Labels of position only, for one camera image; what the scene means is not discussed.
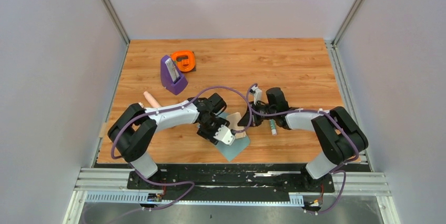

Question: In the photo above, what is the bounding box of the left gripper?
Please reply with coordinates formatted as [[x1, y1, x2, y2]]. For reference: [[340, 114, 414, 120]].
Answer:
[[197, 115, 230, 146]]

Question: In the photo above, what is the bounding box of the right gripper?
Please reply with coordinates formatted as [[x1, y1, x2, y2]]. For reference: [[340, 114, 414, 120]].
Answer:
[[237, 100, 276, 127]]

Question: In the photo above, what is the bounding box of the white green glue stick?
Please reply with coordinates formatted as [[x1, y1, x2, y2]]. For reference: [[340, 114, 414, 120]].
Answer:
[[269, 119, 277, 136]]

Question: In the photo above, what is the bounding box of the beige letter paper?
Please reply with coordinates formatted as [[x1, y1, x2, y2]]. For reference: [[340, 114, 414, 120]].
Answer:
[[226, 111, 249, 141]]

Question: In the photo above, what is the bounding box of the grey-green envelope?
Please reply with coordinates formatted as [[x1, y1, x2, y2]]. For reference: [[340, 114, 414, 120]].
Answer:
[[215, 112, 250, 161]]

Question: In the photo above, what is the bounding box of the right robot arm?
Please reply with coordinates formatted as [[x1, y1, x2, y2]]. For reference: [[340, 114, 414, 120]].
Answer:
[[238, 84, 369, 191]]

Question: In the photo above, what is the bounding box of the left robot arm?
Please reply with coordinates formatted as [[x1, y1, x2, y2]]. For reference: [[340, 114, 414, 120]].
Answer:
[[107, 93, 235, 189]]

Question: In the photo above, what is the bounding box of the purple stand with device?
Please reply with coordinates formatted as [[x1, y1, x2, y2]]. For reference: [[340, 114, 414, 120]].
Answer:
[[160, 55, 188, 95]]

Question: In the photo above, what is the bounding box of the pink toy microphone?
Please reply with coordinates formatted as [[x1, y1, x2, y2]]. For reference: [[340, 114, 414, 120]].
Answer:
[[143, 91, 161, 108]]

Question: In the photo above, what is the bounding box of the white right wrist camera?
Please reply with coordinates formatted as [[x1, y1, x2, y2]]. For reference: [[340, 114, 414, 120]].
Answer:
[[250, 86, 262, 104]]

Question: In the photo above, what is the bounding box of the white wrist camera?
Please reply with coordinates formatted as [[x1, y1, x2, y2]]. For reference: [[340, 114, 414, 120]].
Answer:
[[250, 86, 262, 104], [214, 125, 236, 146]]

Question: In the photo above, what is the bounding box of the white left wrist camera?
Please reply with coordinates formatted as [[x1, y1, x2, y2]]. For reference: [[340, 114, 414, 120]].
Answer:
[[214, 125, 236, 146]]

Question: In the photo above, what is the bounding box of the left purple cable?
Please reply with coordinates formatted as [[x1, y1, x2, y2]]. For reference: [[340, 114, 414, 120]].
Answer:
[[110, 86, 254, 212]]

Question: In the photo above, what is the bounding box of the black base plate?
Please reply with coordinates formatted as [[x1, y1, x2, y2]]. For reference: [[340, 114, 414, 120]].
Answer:
[[127, 164, 334, 202]]

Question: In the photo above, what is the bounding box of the aluminium frame rail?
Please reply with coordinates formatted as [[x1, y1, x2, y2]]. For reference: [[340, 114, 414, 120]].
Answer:
[[63, 168, 400, 223]]

